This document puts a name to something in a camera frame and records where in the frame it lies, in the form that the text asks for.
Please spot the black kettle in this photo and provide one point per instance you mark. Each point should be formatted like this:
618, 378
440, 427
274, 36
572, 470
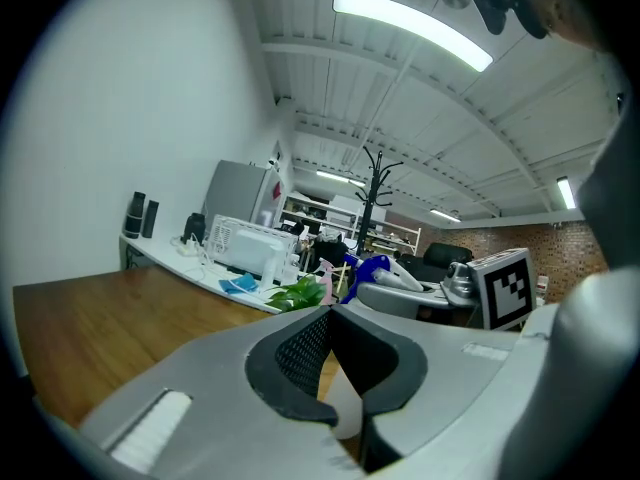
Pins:
194, 228

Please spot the long ceiling light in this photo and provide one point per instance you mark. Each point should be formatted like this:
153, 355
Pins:
415, 25
445, 215
332, 175
566, 193

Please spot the black head-mounted camera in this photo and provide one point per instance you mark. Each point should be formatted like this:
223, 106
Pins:
492, 3

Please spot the blue cloth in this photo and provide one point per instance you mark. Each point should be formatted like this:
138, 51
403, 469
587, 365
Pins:
242, 283

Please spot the white security camera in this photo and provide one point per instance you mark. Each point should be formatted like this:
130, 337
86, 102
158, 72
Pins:
273, 161

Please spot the grey refrigerator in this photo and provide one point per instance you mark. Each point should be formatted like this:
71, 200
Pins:
235, 193

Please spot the person's left forearm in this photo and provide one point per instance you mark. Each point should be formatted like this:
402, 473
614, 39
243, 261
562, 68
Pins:
580, 378

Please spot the white power strip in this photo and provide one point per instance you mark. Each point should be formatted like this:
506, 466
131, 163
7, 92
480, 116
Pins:
187, 249

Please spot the white storage shelving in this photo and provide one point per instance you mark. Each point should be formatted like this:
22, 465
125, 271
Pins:
390, 235

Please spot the person's grey shirt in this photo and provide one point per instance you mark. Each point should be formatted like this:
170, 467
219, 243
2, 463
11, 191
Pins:
610, 193

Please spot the black office chair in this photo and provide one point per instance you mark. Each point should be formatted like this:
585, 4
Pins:
330, 250

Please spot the white microwave oven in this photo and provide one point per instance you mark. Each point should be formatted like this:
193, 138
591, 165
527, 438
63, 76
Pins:
250, 248

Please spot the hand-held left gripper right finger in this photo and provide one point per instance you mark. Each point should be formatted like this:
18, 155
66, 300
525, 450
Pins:
450, 383

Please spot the small white bottle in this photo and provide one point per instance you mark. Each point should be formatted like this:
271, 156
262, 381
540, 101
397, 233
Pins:
268, 270

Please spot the green leafy plant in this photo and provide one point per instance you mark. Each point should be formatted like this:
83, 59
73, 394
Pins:
300, 293

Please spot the black coat rack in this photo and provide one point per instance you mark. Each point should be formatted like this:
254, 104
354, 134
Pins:
371, 203

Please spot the black thermos flask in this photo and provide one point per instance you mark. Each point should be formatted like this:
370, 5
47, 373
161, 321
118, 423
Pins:
150, 218
135, 215

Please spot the pink spray bottle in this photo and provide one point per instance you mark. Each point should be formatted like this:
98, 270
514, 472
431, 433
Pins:
327, 280

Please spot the black padded chair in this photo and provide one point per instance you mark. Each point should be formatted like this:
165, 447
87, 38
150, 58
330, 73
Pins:
445, 258

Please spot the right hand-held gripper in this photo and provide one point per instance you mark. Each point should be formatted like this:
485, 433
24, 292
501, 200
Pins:
505, 288

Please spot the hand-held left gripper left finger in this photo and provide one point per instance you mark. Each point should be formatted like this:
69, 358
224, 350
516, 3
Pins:
200, 398

